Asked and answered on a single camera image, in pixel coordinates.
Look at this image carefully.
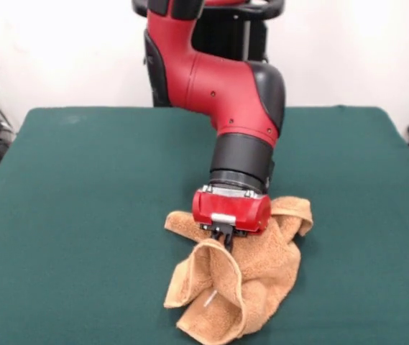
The dark green table cloth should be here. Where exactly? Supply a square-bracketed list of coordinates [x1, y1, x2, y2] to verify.
[0, 105, 409, 345]

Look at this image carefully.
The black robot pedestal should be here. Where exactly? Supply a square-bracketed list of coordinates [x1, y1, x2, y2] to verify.
[131, 0, 285, 108]

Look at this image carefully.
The tan terry towel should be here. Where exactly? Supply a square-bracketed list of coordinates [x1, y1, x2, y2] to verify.
[163, 195, 315, 341]

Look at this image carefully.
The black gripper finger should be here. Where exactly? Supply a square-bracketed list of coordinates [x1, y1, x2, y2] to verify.
[209, 223, 225, 245]
[222, 226, 236, 254]

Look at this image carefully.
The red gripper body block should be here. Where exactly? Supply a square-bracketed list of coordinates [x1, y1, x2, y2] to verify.
[191, 185, 272, 236]

